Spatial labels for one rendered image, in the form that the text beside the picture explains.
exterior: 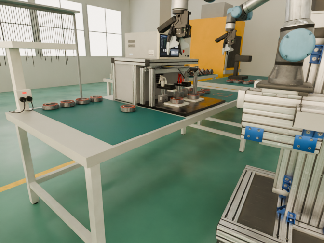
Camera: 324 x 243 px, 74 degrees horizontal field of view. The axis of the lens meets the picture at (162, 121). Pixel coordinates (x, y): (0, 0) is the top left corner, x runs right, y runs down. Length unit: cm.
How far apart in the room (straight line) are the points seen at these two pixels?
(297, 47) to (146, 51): 115
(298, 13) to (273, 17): 599
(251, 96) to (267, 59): 580
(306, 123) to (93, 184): 94
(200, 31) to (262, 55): 215
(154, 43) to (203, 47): 389
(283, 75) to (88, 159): 93
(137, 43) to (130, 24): 815
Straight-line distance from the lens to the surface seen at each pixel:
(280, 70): 115
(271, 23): 700
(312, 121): 105
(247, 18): 190
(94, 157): 96
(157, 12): 586
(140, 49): 187
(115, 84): 194
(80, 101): 186
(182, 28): 110
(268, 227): 153
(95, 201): 112
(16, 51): 175
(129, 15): 1008
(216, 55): 543
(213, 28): 551
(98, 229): 123
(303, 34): 100
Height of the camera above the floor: 116
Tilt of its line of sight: 18 degrees down
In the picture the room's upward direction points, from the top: 1 degrees clockwise
